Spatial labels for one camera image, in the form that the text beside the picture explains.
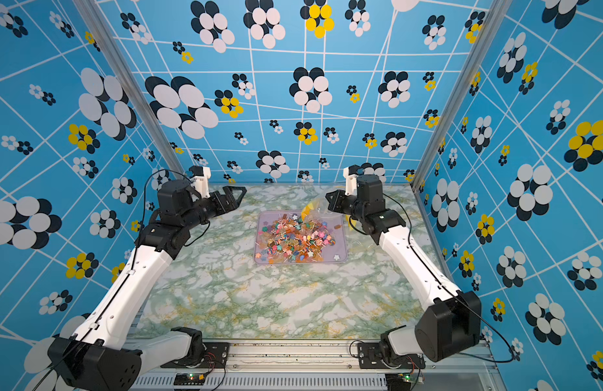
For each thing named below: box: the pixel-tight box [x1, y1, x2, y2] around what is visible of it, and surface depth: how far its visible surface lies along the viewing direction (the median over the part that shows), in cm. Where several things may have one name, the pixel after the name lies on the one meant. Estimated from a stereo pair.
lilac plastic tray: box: [254, 210, 348, 264], surface depth 98 cm
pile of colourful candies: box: [255, 213, 337, 264], surface depth 98 cm
